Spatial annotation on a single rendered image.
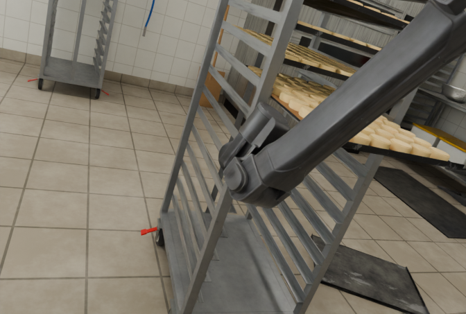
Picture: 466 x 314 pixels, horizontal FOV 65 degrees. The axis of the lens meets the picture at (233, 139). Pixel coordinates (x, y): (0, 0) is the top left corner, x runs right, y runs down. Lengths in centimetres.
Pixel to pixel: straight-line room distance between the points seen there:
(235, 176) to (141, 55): 360
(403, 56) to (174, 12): 368
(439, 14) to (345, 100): 14
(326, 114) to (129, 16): 361
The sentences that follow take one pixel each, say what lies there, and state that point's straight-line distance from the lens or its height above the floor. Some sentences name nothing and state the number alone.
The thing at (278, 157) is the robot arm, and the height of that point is 97.
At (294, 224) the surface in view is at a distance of 154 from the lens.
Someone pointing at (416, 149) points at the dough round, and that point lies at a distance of 94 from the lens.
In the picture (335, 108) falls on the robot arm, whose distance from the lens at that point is 48.
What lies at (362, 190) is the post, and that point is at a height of 72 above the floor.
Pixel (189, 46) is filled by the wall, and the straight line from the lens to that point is 415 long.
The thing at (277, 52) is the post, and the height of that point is 107.
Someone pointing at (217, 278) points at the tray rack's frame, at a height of 15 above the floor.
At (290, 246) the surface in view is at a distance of 157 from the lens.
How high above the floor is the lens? 115
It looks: 20 degrees down
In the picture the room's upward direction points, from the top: 19 degrees clockwise
